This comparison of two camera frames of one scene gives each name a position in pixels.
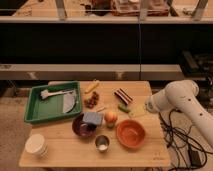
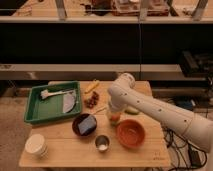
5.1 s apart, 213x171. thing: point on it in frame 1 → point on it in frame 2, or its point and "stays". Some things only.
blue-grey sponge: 93,117 → 86,123
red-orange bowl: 130,133 stays
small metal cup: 102,143 stays
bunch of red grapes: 92,102 stays
